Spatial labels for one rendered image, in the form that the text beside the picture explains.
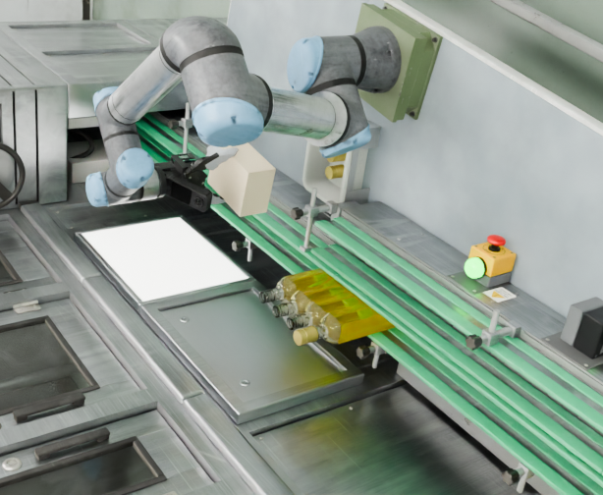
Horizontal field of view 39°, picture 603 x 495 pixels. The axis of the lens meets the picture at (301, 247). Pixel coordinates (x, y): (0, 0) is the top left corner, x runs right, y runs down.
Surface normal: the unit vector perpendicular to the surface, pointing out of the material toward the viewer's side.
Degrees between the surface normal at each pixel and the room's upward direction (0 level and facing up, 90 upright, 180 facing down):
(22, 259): 90
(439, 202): 0
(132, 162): 90
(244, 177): 0
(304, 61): 8
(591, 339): 0
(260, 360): 90
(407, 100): 90
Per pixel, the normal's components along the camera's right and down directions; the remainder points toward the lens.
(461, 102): -0.81, 0.17
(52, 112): 0.57, 0.43
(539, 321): 0.12, -0.88
